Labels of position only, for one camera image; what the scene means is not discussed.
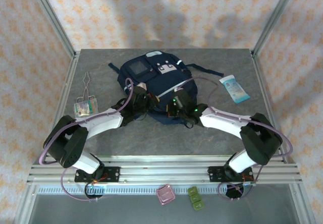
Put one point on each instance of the navy blue backpack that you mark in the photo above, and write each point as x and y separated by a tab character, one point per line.
161	80

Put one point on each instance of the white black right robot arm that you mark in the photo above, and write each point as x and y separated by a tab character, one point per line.
222	120

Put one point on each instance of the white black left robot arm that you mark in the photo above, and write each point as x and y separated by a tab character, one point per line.
101	123

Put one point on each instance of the blue wet wipes pack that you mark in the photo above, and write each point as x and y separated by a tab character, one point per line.
234	89

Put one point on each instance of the small green white packet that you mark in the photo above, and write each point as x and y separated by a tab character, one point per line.
85	108

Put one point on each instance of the pink square container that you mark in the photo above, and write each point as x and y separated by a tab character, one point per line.
165	195

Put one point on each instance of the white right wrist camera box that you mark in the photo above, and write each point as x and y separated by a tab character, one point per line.
177	90

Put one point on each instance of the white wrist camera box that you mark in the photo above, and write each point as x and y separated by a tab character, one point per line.
177	90
142	86

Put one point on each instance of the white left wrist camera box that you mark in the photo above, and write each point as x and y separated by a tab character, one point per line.
142	86

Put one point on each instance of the wide aluminium mounting rail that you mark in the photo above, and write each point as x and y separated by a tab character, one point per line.
164	169

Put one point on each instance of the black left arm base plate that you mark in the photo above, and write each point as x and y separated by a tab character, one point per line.
111	174

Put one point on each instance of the aluminium table edge rail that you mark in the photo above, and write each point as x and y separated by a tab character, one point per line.
267	95
63	90

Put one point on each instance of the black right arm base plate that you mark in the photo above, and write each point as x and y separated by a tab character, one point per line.
215	174

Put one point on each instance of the aluminium frame post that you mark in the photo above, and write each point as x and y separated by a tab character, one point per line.
275	19
50	19

